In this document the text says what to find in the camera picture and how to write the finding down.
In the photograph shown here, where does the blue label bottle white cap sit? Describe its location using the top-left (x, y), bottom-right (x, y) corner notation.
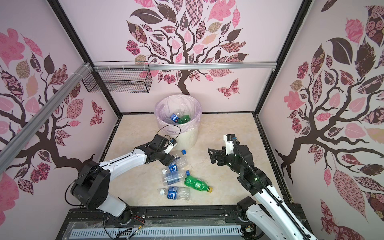
top-left (162, 156), bottom-right (188, 175)

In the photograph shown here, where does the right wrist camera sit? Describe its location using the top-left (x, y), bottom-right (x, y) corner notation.
top-left (224, 134), bottom-right (237, 155)

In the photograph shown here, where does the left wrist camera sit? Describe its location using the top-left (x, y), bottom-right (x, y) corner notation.
top-left (164, 138), bottom-right (177, 154)

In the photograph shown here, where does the clear bottle blue cap crushed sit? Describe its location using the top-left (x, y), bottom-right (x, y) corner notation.
top-left (172, 150), bottom-right (187, 160)

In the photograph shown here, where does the horizontal aluminium rail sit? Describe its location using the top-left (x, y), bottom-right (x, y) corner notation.
top-left (93, 62), bottom-right (277, 71)

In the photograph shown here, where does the diagonal aluminium rail left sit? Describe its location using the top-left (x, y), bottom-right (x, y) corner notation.
top-left (1, 63), bottom-right (92, 173)

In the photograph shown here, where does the blue label bottle front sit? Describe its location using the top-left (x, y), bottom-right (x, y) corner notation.
top-left (160, 187), bottom-right (190, 201)

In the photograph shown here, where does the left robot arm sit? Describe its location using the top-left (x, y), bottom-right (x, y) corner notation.
top-left (71, 134), bottom-right (178, 225)

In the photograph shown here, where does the cream ribbed trash bin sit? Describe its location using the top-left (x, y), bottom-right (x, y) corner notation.
top-left (162, 126), bottom-right (199, 151)

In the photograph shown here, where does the black base frame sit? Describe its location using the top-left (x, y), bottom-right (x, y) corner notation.
top-left (56, 204), bottom-right (269, 240)

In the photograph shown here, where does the pink plastic bin liner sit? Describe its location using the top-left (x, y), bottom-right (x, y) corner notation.
top-left (155, 95), bottom-right (202, 135)

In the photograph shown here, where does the black wire basket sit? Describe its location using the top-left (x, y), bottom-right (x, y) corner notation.
top-left (82, 60), bottom-right (153, 94)

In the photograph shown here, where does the white slotted cable duct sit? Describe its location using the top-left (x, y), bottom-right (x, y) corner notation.
top-left (65, 226), bottom-right (243, 240)

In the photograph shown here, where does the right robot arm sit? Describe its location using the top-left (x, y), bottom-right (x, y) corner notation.
top-left (208, 141), bottom-right (317, 240)

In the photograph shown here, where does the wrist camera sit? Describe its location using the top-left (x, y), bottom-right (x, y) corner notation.
top-left (224, 134), bottom-right (237, 155)
top-left (164, 138), bottom-right (177, 154)

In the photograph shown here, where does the green bottle yellow cap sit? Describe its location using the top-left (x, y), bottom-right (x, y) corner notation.
top-left (184, 176), bottom-right (213, 193)

